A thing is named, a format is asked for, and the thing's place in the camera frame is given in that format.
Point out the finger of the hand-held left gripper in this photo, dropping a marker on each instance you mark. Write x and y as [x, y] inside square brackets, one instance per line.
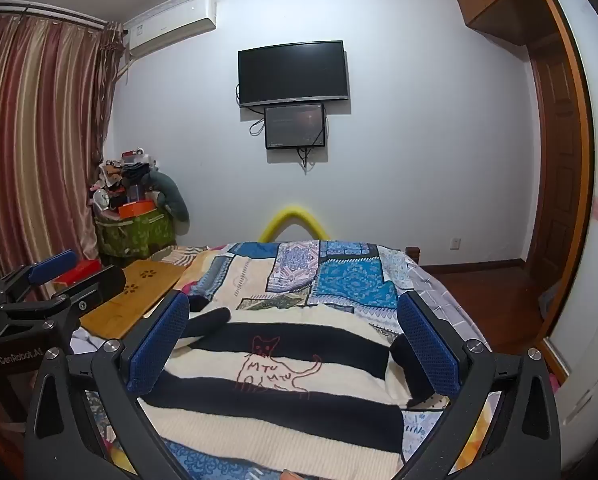
[96, 287]
[54, 265]

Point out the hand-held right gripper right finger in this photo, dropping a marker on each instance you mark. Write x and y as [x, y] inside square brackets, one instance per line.
[429, 347]

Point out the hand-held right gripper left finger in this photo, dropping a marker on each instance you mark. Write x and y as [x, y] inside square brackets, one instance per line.
[160, 347]

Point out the black and white striped sweater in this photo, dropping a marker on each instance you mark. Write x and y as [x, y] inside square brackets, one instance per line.
[279, 332]

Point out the red box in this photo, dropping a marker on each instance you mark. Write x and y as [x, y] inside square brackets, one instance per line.
[81, 270]

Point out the wooden lap desk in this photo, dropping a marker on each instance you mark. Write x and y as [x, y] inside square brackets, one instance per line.
[129, 295]

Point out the grey quilted mattress pad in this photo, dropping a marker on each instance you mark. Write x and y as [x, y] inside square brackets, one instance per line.
[444, 295]

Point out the green fabric storage box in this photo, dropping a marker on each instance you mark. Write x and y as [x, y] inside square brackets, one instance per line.
[139, 235]

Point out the orange box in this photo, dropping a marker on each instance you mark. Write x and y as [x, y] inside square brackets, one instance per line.
[136, 208]

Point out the blue patchwork blanket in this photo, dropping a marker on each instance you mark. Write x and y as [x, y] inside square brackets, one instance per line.
[349, 275]

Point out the pile of mixed clutter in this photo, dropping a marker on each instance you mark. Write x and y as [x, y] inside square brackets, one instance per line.
[124, 175]

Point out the grey-green plush toy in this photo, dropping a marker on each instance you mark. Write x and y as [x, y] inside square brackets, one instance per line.
[171, 195]

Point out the striped red curtain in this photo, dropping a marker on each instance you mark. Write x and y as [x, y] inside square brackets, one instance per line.
[39, 135]

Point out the white plastic panel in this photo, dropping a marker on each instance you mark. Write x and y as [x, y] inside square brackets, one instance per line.
[594, 370]

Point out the yellow foam tube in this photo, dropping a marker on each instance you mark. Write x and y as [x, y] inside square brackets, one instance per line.
[291, 210]

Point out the wooden door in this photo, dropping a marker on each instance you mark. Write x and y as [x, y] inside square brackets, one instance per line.
[554, 160]

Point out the white air conditioner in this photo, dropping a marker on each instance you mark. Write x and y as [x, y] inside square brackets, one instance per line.
[174, 22]

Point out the wooden bed post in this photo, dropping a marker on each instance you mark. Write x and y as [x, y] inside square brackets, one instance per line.
[413, 254]

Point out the white wall socket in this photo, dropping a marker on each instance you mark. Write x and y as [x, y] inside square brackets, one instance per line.
[455, 244]

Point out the curtain rail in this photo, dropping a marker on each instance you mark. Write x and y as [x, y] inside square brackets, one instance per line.
[49, 14]

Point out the small black wall monitor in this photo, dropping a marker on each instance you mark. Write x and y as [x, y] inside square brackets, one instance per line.
[294, 125]

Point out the black wall television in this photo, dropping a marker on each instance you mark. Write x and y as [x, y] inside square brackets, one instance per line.
[294, 72]

